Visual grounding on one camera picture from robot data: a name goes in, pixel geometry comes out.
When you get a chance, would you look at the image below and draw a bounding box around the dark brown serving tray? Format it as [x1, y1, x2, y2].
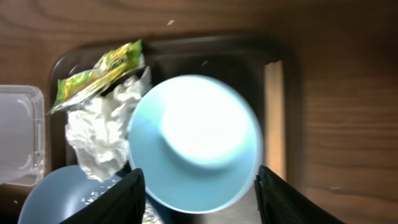
[49, 35, 303, 223]

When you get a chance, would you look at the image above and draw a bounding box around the crumpled white tissue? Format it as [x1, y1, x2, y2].
[65, 67, 152, 182]

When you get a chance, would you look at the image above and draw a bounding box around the clear plastic bin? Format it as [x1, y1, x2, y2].
[1, 85, 45, 187]

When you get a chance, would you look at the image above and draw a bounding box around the green yellow snack wrapper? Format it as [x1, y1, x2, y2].
[49, 40, 145, 114]

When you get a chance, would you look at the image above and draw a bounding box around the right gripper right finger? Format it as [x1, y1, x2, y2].
[254, 166, 343, 224]

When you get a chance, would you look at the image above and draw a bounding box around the light blue saucer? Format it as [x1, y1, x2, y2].
[128, 75, 263, 214]

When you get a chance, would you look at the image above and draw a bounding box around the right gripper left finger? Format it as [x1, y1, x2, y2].
[63, 168, 146, 224]

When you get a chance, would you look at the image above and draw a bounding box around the dark blue plate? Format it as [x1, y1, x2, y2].
[18, 165, 130, 224]

